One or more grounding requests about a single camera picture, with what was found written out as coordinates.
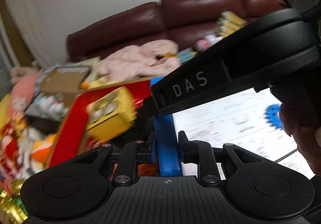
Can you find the blue plastic gear wheel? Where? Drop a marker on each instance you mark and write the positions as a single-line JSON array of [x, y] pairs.
[[272, 116]]

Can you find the pink plush doll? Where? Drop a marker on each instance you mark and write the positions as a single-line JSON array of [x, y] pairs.
[[22, 94]]

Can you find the brown cardboard box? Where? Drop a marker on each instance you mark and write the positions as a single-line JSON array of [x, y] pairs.
[[61, 82]]

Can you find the teal small box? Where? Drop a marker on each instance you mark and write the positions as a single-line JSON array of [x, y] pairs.
[[186, 55]]

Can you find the person's right hand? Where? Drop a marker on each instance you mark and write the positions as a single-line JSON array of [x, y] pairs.
[[305, 137]]

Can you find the dark red leather sofa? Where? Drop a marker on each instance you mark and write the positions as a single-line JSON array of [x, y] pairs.
[[181, 21]]

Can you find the red open-top box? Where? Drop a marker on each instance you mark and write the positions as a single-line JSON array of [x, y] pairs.
[[73, 127]]

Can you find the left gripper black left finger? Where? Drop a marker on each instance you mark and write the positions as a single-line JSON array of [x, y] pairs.
[[130, 157]]

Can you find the stack of yellow books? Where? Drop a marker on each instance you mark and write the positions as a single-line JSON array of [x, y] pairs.
[[228, 23]]

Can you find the red plush doll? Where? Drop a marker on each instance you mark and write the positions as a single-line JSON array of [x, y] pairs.
[[9, 148]]

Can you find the pink padded jacket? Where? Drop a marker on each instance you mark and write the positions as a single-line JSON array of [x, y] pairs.
[[155, 58]]

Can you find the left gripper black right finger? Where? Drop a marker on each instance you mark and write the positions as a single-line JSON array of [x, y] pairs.
[[201, 154]]

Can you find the yellow toy block with eyes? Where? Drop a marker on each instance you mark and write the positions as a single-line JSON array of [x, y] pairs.
[[111, 115]]

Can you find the white teal plush toy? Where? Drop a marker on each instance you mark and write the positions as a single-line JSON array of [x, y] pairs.
[[49, 107]]

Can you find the blue three-hole plastic bar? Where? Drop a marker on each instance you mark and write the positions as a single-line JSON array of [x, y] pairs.
[[167, 146]]

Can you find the pink white toy figure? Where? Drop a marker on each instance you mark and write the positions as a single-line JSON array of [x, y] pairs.
[[208, 41]]

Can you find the yellow plush duck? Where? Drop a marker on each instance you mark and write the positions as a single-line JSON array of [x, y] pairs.
[[99, 82]]

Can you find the white assembly instruction sheet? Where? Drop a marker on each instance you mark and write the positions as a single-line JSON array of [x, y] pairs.
[[242, 119]]

